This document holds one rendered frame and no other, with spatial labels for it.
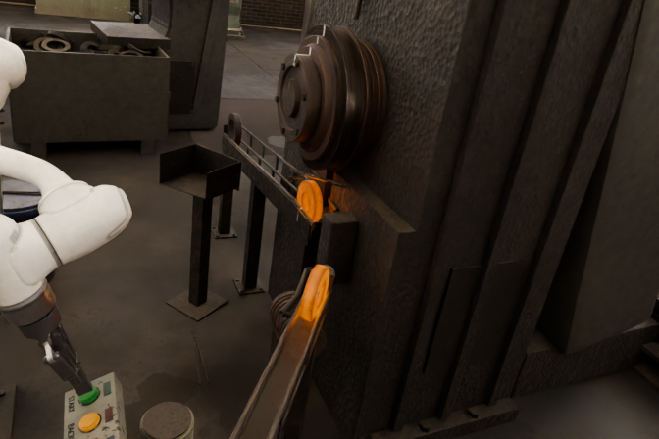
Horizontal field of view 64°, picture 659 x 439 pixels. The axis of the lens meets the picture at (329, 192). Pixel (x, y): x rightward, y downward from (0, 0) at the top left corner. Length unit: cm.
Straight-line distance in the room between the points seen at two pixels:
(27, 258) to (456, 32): 105
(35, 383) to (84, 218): 128
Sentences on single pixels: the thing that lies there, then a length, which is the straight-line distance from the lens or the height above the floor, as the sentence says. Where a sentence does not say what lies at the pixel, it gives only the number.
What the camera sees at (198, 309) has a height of 1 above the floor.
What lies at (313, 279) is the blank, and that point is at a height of 77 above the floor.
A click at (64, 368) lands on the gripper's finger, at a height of 73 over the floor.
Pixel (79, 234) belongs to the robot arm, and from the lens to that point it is 107.
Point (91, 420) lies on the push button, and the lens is 127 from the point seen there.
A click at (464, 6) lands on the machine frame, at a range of 138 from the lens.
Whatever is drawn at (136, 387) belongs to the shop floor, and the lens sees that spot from 219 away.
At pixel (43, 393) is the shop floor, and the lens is 223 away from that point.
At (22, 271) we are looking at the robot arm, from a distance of 108.
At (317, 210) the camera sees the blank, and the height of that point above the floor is 74.
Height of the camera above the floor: 153
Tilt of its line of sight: 24 degrees down
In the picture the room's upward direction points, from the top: 9 degrees clockwise
